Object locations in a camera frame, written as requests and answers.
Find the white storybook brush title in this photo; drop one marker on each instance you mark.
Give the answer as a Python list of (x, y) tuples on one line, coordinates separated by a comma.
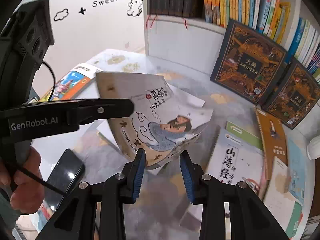
[(232, 160)]

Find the white book with green band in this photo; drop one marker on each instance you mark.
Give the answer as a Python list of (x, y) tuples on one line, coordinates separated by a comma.
[(246, 136)]

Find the light blue book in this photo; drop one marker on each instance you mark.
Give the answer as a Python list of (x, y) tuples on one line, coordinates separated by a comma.
[(297, 170)]

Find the person's left hand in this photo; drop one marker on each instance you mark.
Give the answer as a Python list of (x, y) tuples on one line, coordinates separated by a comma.
[(30, 197)]

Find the white bookshelf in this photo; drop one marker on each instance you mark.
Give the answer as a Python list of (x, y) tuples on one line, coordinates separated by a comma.
[(175, 40)]

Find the brown book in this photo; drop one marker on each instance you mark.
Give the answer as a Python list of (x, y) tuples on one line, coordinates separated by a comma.
[(272, 140)]

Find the black smartphone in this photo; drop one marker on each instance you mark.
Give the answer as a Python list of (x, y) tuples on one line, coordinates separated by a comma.
[(65, 175)]

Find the orange and blue picture book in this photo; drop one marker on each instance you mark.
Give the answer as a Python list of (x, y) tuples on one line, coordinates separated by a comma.
[(72, 82)]

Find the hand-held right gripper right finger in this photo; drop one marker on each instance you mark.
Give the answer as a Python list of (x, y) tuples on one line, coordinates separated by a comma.
[(187, 177)]

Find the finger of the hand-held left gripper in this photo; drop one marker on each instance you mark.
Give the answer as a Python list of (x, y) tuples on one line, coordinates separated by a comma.
[(110, 108)]

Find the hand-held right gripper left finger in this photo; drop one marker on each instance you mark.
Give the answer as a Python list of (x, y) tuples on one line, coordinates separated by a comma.
[(138, 177)]

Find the black wall decal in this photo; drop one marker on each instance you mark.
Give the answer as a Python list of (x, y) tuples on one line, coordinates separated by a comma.
[(105, 2)]

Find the blue-robed figure storybook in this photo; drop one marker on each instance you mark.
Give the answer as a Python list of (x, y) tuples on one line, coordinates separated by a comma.
[(162, 135)]

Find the white ribbed vase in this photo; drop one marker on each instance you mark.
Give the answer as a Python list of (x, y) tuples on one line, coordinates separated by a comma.
[(314, 147)]

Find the row of colourful books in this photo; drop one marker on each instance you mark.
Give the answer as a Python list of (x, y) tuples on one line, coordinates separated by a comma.
[(250, 5)]

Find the dark ornate encyclopedia book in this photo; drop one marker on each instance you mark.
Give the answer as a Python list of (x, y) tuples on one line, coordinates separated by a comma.
[(295, 97), (245, 62)]

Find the teal book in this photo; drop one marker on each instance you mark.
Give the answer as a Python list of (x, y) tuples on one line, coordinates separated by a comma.
[(295, 220)]

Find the cream book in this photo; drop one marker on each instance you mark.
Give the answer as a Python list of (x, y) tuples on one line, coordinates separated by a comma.
[(280, 192)]

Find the person's left forearm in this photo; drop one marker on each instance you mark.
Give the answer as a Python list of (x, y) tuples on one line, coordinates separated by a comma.
[(7, 215)]

